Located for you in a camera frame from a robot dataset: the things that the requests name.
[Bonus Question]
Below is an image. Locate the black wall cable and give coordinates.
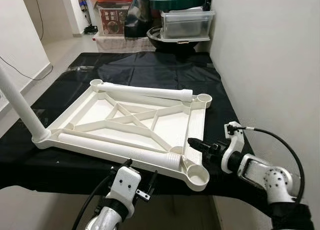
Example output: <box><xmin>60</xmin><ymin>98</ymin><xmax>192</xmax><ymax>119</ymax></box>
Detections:
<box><xmin>0</xmin><ymin>55</ymin><xmax>53</xmax><ymax>82</ymax></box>

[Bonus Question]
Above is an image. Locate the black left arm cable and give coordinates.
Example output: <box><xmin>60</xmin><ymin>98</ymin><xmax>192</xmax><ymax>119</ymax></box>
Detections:
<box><xmin>71</xmin><ymin>172</ymin><xmax>117</xmax><ymax>230</ymax></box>

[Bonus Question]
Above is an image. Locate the beige patterned cloth bench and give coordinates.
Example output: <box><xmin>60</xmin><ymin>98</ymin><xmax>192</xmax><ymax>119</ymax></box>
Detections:
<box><xmin>95</xmin><ymin>35</ymin><xmax>156</xmax><ymax>53</ymax></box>

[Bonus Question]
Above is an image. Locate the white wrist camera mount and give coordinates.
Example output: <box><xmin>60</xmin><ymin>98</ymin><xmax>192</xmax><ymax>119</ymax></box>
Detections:
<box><xmin>221</xmin><ymin>121</ymin><xmax>246</xmax><ymax>168</ymax></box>
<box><xmin>106</xmin><ymin>166</ymin><xmax>142</xmax><ymax>205</ymax></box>

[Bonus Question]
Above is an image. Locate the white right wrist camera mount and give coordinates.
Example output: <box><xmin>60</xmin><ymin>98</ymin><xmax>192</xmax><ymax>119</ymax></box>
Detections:
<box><xmin>221</xmin><ymin>121</ymin><xmax>246</xmax><ymax>168</ymax></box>

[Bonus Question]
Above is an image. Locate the black tablecloth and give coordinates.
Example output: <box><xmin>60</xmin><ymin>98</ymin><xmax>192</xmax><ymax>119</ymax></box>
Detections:
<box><xmin>0</xmin><ymin>51</ymin><xmax>273</xmax><ymax>211</ymax></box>

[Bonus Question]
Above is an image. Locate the white plastic children table top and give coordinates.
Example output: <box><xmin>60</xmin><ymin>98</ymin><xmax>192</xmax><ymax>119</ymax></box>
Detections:
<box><xmin>34</xmin><ymin>79</ymin><xmax>213</xmax><ymax>192</ymax></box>

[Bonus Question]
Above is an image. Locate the black plastic bag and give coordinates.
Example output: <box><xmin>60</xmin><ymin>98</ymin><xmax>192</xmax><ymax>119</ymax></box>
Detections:
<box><xmin>124</xmin><ymin>0</ymin><xmax>153</xmax><ymax>39</ymax></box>

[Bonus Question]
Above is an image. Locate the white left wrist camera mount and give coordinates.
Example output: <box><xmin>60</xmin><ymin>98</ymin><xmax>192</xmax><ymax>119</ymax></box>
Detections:
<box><xmin>106</xmin><ymin>166</ymin><xmax>142</xmax><ymax>205</ymax></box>

